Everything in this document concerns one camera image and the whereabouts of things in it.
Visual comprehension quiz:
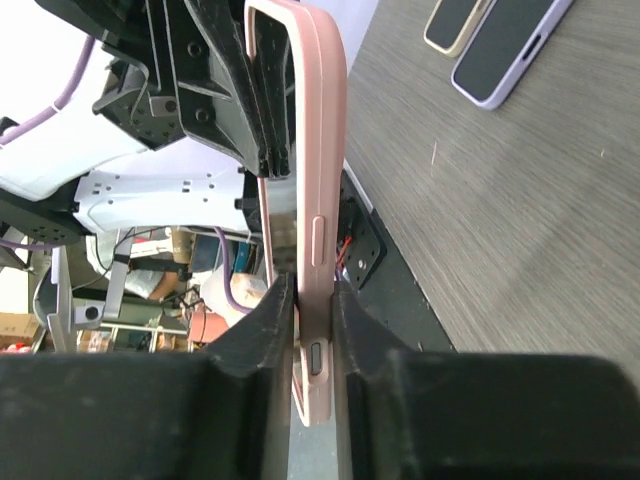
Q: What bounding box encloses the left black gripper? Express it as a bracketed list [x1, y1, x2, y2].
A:
[38, 1, 295, 178]

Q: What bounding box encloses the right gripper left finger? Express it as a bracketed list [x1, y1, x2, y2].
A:
[1, 274, 295, 479]

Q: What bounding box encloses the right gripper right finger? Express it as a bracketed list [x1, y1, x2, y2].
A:
[332, 282, 639, 479]

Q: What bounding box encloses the pink phone case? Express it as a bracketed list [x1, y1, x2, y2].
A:
[244, 1, 347, 427]

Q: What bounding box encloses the beige phone case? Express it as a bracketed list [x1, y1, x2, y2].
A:
[423, 0, 492, 58]

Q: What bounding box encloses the lilac phone case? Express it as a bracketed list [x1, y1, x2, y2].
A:
[451, 0, 573, 110]

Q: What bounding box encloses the phone with white edge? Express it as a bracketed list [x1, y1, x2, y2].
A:
[426, 0, 477, 49]

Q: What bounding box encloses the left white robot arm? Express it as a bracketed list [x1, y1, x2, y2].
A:
[1, 1, 295, 248]

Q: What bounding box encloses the black mounting plate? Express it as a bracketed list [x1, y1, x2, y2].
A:
[336, 172, 455, 352]

